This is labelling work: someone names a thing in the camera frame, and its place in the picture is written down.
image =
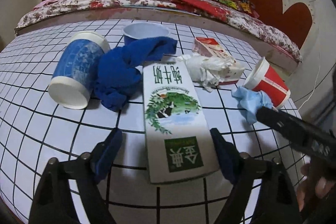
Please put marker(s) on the red heart headboard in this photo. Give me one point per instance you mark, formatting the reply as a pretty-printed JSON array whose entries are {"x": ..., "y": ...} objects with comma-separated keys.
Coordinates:
[{"x": 295, "y": 21}]

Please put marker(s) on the bed with floral sheet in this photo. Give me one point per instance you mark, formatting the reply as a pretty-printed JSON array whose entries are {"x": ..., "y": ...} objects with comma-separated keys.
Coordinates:
[{"x": 267, "y": 40}]

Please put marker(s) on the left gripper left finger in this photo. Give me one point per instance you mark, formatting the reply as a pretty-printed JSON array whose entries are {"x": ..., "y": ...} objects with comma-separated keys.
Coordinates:
[{"x": 53, "y": 203}]

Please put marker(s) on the light blue glove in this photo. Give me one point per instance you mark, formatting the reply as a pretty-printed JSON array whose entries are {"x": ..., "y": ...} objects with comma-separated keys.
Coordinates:
[{"x": 251, "y": 102}]

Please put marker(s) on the blue patterned paper cup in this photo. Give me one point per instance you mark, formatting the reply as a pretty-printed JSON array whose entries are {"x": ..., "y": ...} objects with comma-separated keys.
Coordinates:
[{"x": 72, "y": 81}]

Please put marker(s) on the person right hand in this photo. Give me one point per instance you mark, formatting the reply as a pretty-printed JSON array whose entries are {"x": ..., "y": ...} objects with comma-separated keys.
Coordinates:
[{"x": 315, "y": 184}]

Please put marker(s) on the green white milk carton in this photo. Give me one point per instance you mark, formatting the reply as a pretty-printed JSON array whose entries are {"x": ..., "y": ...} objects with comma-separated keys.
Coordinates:
[{"x": 178, "y": 141}]

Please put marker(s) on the red white small carton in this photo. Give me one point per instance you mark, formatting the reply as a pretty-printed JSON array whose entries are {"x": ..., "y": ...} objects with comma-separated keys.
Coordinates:
[{"x": 210, "y": 47}]

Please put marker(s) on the red paper cup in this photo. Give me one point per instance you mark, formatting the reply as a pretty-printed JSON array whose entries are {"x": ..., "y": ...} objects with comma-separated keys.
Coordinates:
[{"x": 264, "y": 78}]

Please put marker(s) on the blue plastic cup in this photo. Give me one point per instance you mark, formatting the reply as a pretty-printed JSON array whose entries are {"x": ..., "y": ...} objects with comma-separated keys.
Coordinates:
[{"x": 142, "y": 30}]

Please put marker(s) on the dark blue cloth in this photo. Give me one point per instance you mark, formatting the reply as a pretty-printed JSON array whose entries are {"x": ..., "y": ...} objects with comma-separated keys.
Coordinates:
[{"x": 118, "y": 78}]

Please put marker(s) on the white grid tablecloth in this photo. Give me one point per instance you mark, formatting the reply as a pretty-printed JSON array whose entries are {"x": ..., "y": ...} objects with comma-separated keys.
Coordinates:
[{"x": 34, "y": 129}]

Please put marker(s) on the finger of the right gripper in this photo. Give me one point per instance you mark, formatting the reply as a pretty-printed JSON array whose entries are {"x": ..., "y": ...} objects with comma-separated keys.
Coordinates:
[{"x": 301, "y": 134}]

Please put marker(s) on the white tissue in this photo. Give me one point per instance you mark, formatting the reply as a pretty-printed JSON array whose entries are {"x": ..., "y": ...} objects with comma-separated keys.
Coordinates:
[{"x": 203, "y": 69}]

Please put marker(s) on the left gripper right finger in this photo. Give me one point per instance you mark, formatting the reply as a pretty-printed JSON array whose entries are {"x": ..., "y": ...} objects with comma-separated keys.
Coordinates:
[{"x": 276, "y": 202}]

